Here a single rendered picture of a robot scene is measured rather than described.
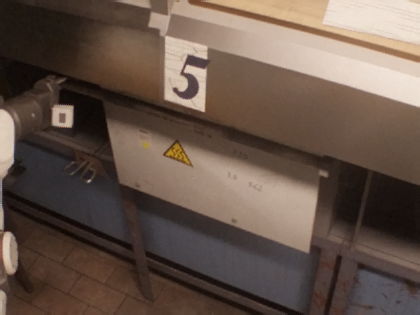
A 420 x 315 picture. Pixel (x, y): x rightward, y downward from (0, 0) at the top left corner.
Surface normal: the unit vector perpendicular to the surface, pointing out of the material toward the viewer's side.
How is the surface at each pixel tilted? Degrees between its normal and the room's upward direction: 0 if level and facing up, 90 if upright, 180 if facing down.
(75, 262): 0
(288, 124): 80
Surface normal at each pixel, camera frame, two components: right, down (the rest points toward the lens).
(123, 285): -0.05, -0.69
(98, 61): -0.47, 0.51
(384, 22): -0.25, -0.32
